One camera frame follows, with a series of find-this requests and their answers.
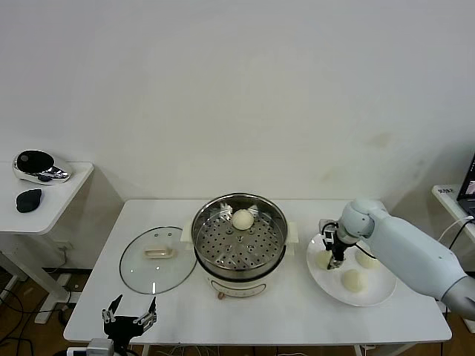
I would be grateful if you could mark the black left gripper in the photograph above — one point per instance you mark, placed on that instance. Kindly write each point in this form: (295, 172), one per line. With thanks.
(120, 330)

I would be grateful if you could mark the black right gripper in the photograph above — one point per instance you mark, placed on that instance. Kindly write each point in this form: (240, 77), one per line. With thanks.
(339, 250)

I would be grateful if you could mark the white steamed baozi bun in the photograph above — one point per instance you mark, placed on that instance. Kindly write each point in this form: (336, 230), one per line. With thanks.
(322, 259)
(243, 219)
(354, 280)
(367, 262)

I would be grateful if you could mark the round glass pot lid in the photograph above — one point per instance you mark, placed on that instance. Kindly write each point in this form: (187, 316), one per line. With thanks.
(148, 274)

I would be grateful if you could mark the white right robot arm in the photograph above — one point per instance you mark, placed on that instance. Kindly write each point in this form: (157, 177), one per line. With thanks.
(408, 244)

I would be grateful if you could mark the perforated steel steamer basket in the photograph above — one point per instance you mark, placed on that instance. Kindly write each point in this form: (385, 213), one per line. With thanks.
(222, 244)

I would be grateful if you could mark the white round plate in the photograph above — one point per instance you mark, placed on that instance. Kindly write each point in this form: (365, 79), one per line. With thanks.
(375, 289)

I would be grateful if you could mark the cream electric cooking pot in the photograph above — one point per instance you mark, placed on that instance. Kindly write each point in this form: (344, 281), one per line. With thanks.
(237, 287)

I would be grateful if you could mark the white side table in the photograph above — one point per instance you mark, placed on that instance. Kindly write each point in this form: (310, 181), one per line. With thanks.
(55, 207)

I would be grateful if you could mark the white desk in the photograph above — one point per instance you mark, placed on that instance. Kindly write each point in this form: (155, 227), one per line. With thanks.
(447, 203)

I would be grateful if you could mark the black lumpy object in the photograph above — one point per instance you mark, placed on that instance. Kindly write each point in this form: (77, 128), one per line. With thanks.
(29, 200)

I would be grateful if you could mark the chrome and black kitchen scale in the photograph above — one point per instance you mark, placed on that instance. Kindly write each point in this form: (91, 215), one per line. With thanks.
(35, 163)

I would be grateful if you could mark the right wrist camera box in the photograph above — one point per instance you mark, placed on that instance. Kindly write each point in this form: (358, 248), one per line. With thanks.
(328, 235)

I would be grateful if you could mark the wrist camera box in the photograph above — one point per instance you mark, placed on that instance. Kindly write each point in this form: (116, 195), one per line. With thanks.
(328, 235)
(76, 351)

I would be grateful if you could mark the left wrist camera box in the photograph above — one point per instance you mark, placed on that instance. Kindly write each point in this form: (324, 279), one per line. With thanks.
(76, 351)

